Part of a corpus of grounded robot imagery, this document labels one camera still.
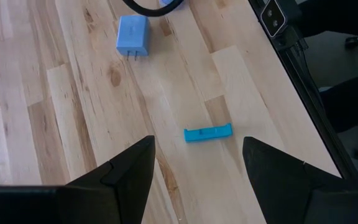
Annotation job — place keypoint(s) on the lavender box with slots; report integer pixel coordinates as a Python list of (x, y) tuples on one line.
[(133, 34)]

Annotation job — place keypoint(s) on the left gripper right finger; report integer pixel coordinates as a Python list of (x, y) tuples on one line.
[(291, 199)]

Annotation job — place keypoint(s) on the teal digital clock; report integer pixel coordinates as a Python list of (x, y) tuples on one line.
[(208, 133)]

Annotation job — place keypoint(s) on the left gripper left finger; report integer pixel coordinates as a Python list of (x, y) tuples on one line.
[(73, 205)]

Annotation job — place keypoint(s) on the black chair base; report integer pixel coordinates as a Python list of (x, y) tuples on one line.
[(353, 99)]

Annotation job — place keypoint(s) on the black camera mount rail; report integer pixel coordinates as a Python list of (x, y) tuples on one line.
[(315, 105)]

